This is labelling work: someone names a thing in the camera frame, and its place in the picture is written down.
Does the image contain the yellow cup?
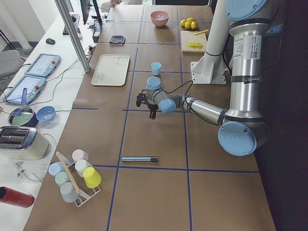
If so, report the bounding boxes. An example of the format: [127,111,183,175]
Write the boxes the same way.
[83,167,102,188]

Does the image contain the black monitor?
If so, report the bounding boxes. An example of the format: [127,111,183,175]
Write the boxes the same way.
[80,0,102,25]

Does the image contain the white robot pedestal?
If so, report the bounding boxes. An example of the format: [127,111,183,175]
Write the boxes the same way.
[191,0,230,84]

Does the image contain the blue bowl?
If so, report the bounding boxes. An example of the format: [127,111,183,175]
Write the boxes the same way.
[36,106,56,122]

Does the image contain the clear ice cubes pile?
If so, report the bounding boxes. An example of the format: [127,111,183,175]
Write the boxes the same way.
[153,14,166,20]

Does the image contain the yellow lemon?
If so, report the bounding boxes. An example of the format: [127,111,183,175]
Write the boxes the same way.
[184,21,191,29]
[180,20,186,27]
[186,17,195,23]
[191,21,197,30]

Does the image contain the cream tray with bear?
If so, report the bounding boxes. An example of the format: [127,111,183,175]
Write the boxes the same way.
[91,54,130,87]

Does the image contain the steel muddler black tip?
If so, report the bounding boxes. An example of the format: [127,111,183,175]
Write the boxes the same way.
[121,156,158,163]

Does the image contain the grey cup on rack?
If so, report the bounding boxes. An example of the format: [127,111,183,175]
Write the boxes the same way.
[60,182,78,203]

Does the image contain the white cup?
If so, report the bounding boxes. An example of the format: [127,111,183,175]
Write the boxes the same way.
[75,159,93,177]

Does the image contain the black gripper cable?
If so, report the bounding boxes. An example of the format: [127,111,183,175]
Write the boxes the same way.
[166,80,194,106]

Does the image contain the white cup rack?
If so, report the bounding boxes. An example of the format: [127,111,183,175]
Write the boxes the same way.
[55,152,101,207]

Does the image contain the pink bowl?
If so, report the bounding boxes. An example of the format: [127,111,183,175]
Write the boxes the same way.
[150,11,169,27]

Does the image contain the upper teach pendant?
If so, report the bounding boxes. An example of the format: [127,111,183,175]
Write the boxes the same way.
[25,53,61,78]

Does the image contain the pink cup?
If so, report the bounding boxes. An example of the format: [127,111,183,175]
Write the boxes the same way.
[72,149,89,162]

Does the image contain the aluminium frame post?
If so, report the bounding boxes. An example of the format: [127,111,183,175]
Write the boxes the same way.
[55,0,90,73]

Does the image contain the light blue cup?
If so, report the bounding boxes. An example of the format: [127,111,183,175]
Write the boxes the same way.
[151,62,161,76]

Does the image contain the lower teach pendant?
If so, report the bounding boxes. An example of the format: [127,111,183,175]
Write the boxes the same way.
[3,75,46,105]

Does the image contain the teach pendant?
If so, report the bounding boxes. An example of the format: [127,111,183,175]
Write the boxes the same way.
[3,75,46,105]
[25,53,61,78]

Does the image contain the red cylinder bottle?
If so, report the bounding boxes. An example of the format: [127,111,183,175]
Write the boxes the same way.
[0,186,35,208]

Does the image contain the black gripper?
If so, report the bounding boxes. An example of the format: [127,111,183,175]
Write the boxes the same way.
[147,103,158,120]

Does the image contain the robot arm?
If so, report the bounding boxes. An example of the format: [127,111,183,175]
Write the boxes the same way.
[136,0,287,156]

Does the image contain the black computer mouse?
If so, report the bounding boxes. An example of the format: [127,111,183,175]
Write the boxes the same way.
[45,38,55,45]

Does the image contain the lemon slices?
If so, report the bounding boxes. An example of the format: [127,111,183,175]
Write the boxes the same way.
[187,42,203,47]

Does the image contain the green cup on rack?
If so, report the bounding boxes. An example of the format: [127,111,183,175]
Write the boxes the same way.
[55,171,70,187]

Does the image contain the blue pot with lid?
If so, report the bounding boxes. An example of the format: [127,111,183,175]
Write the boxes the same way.
[8,88,38,128]

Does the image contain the wooden cutting board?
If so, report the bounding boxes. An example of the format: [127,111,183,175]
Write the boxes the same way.
[181,31,207,53]

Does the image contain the blue cup on rack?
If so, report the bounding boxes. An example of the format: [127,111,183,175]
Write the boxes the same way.
[48,162,65,177]

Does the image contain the folded grey purple cloth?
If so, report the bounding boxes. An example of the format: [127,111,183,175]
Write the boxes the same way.
[109,35,126,45]

